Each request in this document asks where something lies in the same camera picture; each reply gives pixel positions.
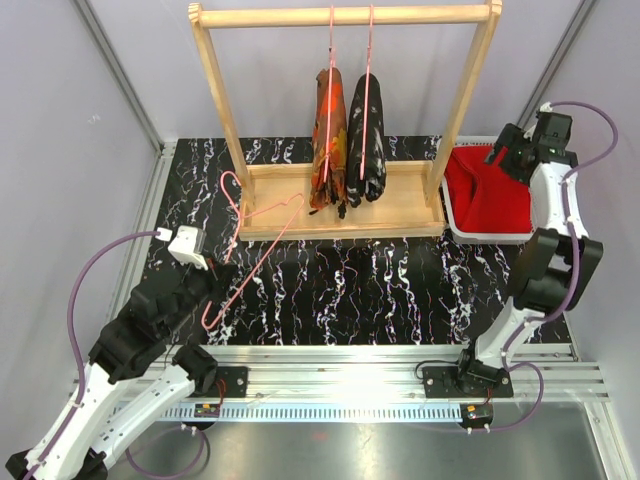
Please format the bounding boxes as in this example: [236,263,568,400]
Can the black white patterned trousers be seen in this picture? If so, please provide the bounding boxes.
[346,73,387,208]

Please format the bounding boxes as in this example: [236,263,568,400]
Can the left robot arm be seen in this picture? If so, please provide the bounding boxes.
[6,265,231,479]

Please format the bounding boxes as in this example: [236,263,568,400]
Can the aluminium mounting rail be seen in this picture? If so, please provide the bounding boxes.
[74,343,611,401]

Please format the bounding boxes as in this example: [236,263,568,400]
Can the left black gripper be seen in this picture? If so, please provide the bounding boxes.
[161,251,239,339]

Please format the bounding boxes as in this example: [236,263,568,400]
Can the white slotted cable duct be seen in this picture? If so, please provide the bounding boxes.
[158,402,462,423]

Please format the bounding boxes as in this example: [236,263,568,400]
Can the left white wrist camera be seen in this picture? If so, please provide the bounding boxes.
[156,225,209,271]

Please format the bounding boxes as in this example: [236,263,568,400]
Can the red trousers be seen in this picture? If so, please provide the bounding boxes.
[445,145,532,234]

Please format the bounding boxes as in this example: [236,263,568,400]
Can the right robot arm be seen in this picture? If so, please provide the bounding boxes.
[452,104,604,397]

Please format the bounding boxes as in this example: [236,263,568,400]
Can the white plastic basket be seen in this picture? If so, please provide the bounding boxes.
[442,136,532,245]

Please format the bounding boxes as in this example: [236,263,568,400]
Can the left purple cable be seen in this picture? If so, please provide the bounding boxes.
[67,229,164,381]

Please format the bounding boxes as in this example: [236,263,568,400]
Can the wooden clothes rack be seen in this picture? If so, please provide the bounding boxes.
[187,1,504,243]

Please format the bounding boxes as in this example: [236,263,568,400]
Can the orange camouflage trousers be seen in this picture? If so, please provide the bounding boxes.
[309,67,347,219]

